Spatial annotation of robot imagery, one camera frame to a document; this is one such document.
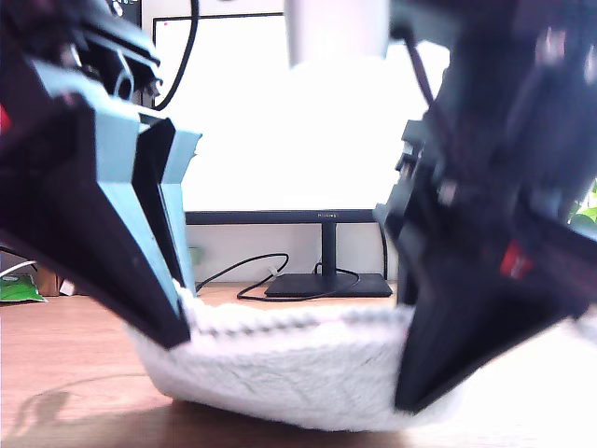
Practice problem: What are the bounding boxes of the white fluffy tea towel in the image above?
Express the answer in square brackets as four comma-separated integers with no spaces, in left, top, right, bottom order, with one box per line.
[123,278,597,433]

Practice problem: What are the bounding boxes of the brown cardboard box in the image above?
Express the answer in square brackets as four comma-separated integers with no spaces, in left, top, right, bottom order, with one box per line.
[35,265,64,296]

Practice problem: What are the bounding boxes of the green packet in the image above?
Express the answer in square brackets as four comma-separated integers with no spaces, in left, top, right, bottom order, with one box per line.
[0,273,48,304]

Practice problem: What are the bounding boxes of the black monitor with bright screen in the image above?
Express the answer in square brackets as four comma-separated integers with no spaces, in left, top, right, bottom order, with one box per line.
[151,11,453,300]

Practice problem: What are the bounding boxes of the green leafy houseplant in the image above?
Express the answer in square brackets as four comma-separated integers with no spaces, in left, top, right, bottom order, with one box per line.
[568,181,597,239]

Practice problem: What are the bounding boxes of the black monitor power cable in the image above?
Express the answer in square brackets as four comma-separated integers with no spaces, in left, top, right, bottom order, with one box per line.
[380,228,391,281]

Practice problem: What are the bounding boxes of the white cable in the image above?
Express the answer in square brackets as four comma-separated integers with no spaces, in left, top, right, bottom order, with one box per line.
[0,260,38,279]

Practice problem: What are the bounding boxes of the black usb cable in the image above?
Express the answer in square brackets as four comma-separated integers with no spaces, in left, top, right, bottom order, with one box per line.
[195,252,363,302]

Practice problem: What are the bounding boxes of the thin dark cable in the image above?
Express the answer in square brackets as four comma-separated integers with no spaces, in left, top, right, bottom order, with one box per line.
[60,371,150,388]

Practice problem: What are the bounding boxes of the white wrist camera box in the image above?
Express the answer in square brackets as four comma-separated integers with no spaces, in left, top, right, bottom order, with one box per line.
[284,0,391,67]

